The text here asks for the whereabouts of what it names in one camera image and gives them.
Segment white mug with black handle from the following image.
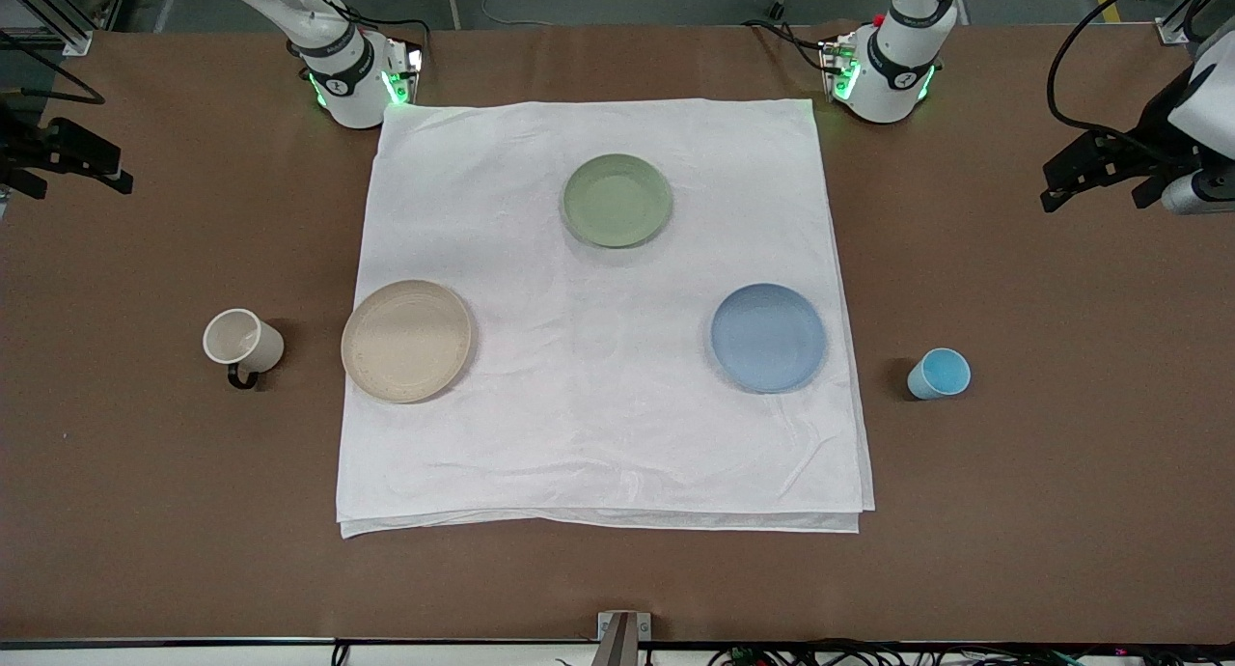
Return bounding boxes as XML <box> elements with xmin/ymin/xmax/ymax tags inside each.
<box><xmin>203</xmin><ymin>308</ymin><xmax>286</xmax><ymax>390</ymax></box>

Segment blue cup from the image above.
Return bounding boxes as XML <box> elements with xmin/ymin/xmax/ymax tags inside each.
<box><xmin>907</xmin><ymin>347</ymin><xmax>972</xmax><ymax>402</ymax></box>

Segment blue plate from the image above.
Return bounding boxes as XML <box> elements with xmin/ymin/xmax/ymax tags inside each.
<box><xmin>710</xmin><ymin>283</ymin><xmax>828</xmax><ymax>395</ymax></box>

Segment beige gray plate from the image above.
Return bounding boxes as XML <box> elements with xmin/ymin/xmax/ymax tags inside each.
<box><xmin>341</xmin><ymin>280</ymin><xmax>475</xmax><ymax>404</ymax></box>

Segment green plate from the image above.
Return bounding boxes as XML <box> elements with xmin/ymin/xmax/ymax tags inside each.
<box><xmin>562</xmin><ymin>153</ymin><xmax>673</xmax><ymax>249</ymax></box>

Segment white cloth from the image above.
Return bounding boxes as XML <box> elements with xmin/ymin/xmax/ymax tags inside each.
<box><xmin>336</xmin><ymin>98</ymin><xmax>876</xmax><ymax>540</ymax></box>

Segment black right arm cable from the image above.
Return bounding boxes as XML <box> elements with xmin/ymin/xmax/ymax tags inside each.
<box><xmin>0</xmin><ymin>29</ymin><xmax>106</xmax><ymax>107</ymax></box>

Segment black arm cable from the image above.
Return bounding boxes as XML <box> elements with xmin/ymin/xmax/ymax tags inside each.
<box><xmin>0</xmin><ymin>29</ymin><xmax>106</xmax><ymax>107</ymax></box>
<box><xmin>1046</xmin><ymin>0</ymin><xmax>1176</xmax><ymax>138</ymax></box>

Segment aluminium frame profile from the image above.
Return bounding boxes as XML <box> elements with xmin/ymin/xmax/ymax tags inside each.
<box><xmin>0</xmin><ymin>0</ymin><xmax>94</xmax><ymax>57</ymax></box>
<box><xmin>1156</xmin><ymin>0</ymin><xmax>1235</xmax><ymax>45</ymax></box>

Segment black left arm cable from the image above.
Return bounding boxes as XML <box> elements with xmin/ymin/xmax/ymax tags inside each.
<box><xmin>1046</xmin><ymin>0</ymin><xmax>1176</xmax><ymax>138</ymax></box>

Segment black base cables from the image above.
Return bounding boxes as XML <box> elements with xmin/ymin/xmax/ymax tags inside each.
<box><xmin>741</xmin><ymin>17</ymin><xmax>833</xmax><ymax>72</ymax></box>

